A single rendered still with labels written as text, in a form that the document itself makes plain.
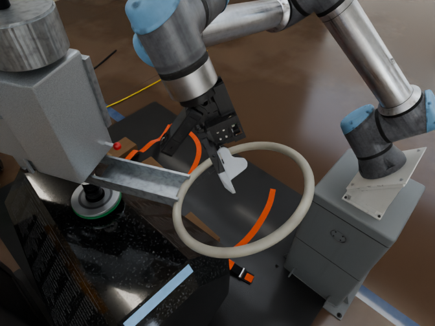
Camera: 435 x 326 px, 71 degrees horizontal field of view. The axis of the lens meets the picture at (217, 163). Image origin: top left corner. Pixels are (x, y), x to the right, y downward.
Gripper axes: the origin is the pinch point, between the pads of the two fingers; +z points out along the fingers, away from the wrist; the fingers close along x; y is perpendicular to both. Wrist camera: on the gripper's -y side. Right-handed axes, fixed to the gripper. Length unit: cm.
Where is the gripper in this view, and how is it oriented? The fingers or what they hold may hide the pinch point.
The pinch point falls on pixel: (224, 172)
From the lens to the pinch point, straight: 66.6
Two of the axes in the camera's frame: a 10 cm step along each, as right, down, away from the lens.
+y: 9.2, -3.9, -0.9
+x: -1.7, -5.8, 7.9
